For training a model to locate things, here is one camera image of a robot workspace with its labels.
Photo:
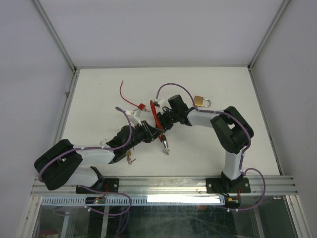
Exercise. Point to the red cable lock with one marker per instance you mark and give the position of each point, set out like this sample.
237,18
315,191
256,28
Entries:
162,138

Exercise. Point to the large brass padlock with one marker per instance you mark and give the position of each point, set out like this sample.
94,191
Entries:
200,101

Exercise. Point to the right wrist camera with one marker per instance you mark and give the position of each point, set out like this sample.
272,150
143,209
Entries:
159,102

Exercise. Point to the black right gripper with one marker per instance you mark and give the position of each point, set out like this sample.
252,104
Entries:
164,124

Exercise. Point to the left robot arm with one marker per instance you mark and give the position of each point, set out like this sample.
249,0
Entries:
62,163

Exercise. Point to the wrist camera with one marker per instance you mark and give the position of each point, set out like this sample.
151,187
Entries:
134,116
159,102

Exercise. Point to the white slotted cable duct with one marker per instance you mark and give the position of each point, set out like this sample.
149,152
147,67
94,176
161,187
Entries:
134,200

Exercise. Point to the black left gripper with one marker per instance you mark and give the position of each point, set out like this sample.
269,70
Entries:
154,132

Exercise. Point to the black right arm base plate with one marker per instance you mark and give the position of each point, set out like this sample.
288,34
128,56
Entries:
226,186

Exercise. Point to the aluminium mounting rail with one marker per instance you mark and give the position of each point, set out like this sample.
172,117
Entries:
141,185

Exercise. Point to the small red padlock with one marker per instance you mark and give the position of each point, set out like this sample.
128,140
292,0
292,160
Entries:
142,107

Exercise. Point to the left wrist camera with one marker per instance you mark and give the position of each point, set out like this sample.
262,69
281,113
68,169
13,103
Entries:
134,116

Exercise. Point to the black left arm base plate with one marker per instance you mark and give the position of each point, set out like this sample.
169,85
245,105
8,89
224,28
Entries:
102,185

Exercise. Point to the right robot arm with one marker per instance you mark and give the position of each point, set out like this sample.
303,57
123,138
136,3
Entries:
231,129

